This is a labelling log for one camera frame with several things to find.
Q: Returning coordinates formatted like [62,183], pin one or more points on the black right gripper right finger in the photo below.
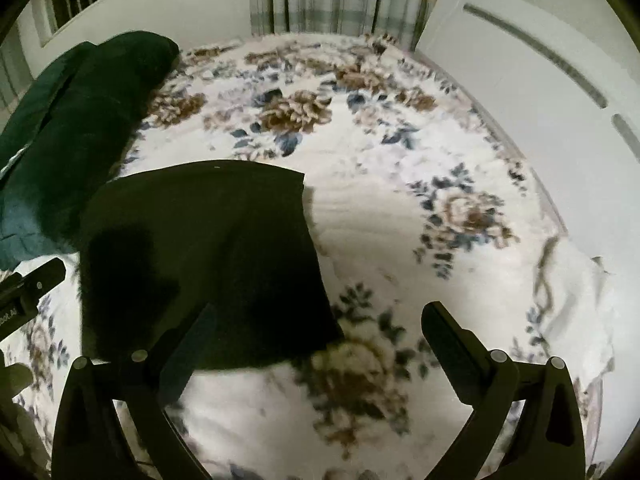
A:
[547,443]

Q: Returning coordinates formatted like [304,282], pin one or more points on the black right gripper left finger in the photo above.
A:
[89,442]

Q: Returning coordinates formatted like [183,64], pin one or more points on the dark striped sweater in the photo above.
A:
[225,242]

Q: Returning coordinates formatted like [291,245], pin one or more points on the dark green pillow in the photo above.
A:
[66,136]

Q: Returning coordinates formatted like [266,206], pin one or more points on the floral bed blanket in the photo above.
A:
[409,198]

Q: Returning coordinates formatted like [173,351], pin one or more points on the white bed footboard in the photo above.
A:
[545,86]

